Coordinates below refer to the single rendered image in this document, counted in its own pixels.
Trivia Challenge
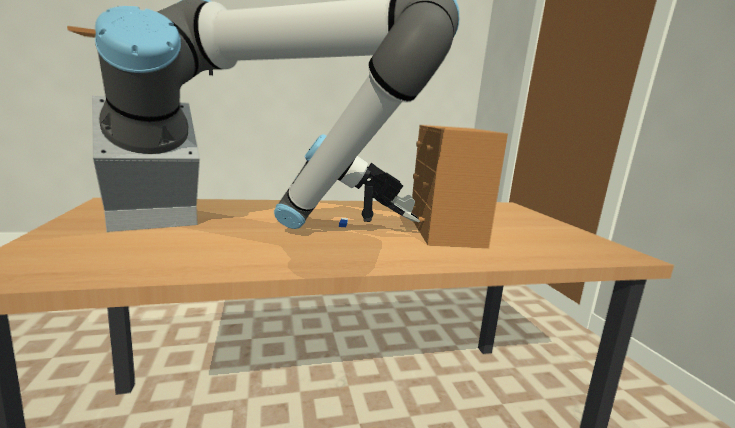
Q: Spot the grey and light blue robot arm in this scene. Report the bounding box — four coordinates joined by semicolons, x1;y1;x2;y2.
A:
95;0;459;229

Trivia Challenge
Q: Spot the brown wooden drawer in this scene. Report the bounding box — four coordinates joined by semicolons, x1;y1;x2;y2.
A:
426;130;441;169
416;128;429;161
411;189;421;227
418;199;431;243
413;159;425;194
422;166;436;207

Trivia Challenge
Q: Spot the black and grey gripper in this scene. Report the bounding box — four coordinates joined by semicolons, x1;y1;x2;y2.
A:
355;163;420;222

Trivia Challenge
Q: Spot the brown wooden chest of drawers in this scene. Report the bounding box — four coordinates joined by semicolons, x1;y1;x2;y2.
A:
413;125;508;249

